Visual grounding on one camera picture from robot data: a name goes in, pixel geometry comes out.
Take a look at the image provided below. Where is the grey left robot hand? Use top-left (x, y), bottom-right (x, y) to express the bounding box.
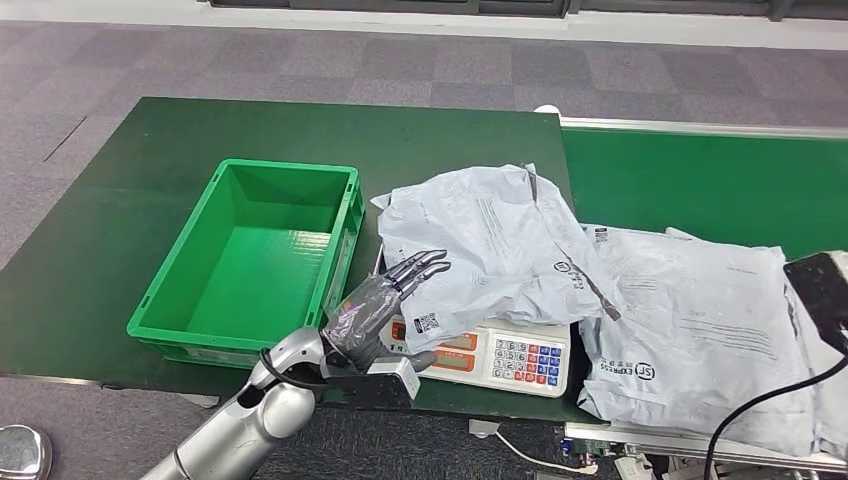
top-left (319, 248), bottom-right (453, 374)

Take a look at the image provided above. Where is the grey SF Express parcel bag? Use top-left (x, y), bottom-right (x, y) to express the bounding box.
top-left (576, 223), bottom-right (820, 458)

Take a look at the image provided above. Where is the green conveyor belt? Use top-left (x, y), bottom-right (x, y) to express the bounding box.
top-left (561, 129), bottom-right (848, 261)

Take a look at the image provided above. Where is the plain grey parcel bag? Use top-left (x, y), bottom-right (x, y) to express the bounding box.
top-left (784, 251), bottom-right (848, 460)

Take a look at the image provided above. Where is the green plastic crate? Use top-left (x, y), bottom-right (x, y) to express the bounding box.
top-left (125, 158), bottom-right (367, 369)

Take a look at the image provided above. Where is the white electronic weighing scale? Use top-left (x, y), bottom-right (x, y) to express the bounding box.
top-left (374, 245), bottom-right (572, 400)

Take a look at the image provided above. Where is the dark green table mat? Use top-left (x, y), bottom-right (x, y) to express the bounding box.
top-left (0, 97), bottom-right (607, 425)

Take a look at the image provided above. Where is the shiny chrome round object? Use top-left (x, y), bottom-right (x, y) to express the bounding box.
top-left (0, 424), bottom-right (53, 480)

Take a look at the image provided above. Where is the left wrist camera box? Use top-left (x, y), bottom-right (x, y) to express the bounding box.
top-left (321, 356), bottom-right (423, 412)

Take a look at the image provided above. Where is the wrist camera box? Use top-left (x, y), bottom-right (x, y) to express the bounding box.
top-left (321, 356), bottom-right (423, 412)
top-left (782, 250), bottom-right (848, 356)

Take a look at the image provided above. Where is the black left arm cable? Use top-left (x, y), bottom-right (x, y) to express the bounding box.
top-left (257, 347), bottom-right (331, 392)

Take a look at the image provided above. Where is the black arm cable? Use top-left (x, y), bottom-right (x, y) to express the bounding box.
top-left (257, 347), bottom-right (331, 392)
top-left (702, 354), bottom-right (848, 480)

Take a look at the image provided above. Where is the white power cable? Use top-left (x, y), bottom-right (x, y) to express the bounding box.
top-left (493, 431), bottom-right (599, 478)

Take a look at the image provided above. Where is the dark window frame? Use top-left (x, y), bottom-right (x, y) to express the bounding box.
top-left (198, 0), bottom-right (848, 25)

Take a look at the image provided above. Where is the aluminium conveyor side rail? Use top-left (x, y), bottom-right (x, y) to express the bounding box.
top-left (559, 117), bottom-right (848, 141)
top-left (563, 422), bottom-right (848, 475)

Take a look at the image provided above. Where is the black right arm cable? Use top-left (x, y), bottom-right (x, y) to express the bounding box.
top-left (702, 354), bottom-right (848, 480)

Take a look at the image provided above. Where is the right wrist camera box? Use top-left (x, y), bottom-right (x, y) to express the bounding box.
top-left (782, 250), bottom-right (848, 356)

